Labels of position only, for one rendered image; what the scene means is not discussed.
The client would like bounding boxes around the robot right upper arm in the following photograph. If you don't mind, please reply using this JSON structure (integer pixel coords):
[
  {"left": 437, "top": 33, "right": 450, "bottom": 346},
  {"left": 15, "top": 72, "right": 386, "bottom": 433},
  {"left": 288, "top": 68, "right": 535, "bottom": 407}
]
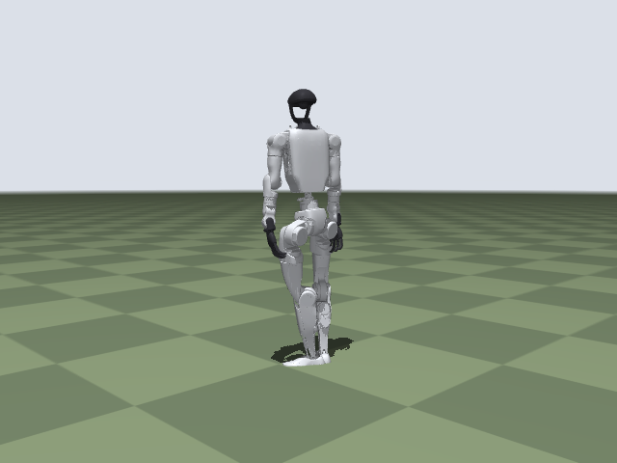
[{"left": 326, "top": 133, "right": 341, "bottom": 187}]

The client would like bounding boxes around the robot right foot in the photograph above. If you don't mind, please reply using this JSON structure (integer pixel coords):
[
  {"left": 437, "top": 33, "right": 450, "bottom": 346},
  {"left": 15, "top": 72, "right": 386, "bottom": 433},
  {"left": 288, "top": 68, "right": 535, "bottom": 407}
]
[{"left": 315, "top": 349, "right": 331, "bottom": 364}]

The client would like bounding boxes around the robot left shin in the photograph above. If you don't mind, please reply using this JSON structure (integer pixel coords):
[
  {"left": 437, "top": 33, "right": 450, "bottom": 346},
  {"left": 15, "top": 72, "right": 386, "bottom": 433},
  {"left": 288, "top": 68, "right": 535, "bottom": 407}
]
[{"left": 293, "top": 290, "right": 317, "bottom": 360}]

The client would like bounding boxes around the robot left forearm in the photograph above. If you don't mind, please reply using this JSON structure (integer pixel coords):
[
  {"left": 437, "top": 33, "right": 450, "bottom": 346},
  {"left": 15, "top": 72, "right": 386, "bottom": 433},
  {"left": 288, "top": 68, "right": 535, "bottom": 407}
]
[{"left": 261, "top": 175, "right": 279, "bottom": 229}]

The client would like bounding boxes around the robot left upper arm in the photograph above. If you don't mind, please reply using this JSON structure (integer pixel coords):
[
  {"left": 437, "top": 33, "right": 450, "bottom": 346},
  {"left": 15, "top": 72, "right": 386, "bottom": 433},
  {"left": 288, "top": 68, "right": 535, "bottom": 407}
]
[{"left": 267, "top": 132, "right": 289, "bottom": 190}]

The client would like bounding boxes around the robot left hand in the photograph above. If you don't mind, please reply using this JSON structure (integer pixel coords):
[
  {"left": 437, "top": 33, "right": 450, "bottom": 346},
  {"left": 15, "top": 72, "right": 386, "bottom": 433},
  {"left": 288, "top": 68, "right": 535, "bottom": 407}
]
[{"left": 263, "top": 217, "right": 286, "bottom": 259}]

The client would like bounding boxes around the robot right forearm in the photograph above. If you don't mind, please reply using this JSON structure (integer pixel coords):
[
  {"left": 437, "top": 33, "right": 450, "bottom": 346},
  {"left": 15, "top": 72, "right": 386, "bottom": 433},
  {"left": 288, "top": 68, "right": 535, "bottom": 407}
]
[{"left": 327, "top": 181, "right": 341, "bottom": 222}]

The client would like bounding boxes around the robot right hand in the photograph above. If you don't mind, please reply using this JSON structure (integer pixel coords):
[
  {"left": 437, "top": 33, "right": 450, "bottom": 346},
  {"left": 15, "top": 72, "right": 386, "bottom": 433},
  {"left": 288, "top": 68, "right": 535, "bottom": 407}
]
[{"left": 330, "top": 213, "right": 343, "bottom": 253}]

